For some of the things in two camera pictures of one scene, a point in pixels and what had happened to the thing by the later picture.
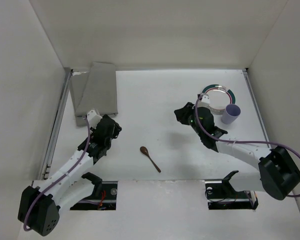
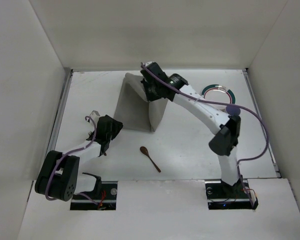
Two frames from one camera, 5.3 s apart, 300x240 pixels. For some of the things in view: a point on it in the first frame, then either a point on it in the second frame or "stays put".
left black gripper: (112, 127) stays put
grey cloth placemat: (95, 90) to (134, 111)
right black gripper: (184, 114) to (150, 88)
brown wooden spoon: (144, 150) stays put
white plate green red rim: (220, 97) stays put
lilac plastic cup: (231, 112) stays put
